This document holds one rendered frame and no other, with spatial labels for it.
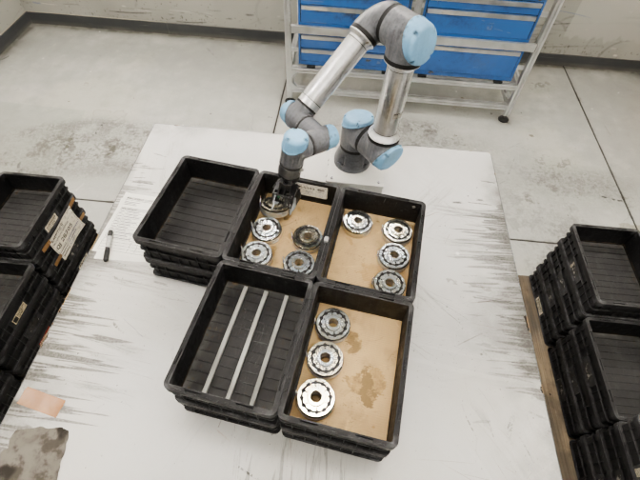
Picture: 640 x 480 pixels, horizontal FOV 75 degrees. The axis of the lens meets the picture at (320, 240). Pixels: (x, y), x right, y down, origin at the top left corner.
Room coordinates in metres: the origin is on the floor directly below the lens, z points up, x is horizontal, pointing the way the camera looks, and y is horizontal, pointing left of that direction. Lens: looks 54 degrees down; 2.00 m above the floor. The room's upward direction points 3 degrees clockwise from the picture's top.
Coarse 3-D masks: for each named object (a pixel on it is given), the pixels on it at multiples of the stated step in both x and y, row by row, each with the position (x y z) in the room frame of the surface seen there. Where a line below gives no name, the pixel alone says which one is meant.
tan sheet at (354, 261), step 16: (384, 224) 0.94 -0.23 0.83; (336, 240) 0.85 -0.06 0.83; (352, 240) 0.86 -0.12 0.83; (368, 240) 0.86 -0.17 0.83; (336, 256) 0.79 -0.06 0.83; (352, 256) 0.79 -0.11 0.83; (368, 256) 0.79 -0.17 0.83; (336, 272) 0.72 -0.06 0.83; (352, 272) 0.72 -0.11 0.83; (368, 272) 0.73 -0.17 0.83; (400, 272) 0.73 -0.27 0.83
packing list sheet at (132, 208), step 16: (128, 192) 1.13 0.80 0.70; (128, 208) 1.05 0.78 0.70; (144, 208) 1.06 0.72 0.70; (112, 224) 0.97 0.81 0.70; (128, 224) 0.97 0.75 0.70; (112, 240) 0.89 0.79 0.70; (128, 240) 0.89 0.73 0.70; (96, 256) 0.81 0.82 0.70; (112, 256) 0.82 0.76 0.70; (128, 256) 0.82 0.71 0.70
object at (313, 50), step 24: (312, 0) 2.77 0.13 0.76; (336, 0) 2.77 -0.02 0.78; (360, 0) 2.76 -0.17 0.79; (384, 0) 2.75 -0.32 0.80; (408, 0) 2.74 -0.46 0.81; (312, 24) 2.77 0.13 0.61; (336, 24) 2.77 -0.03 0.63; (312, 48) 2.78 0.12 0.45; (336, 48) 2.77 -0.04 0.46; (384, 48) 2.75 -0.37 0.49
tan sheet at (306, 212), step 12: (300, 204) 1.01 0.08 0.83; (312, 204) 1.01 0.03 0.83; (264, 216) 0.94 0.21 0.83; (288, 216) 0.95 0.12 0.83; (300, 216) 0.95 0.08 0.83; (312, 216) 0.95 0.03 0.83; (324, 216) 0.96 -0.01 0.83; (288, 228) 0.90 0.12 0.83; (324, 228) 0.91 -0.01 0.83; (252, 240) 0.83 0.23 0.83; (288, 240) 0.84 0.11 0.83; (276, 252) 0.79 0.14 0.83; (288, 252) 0.79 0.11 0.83; (276, 264) 0.74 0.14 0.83
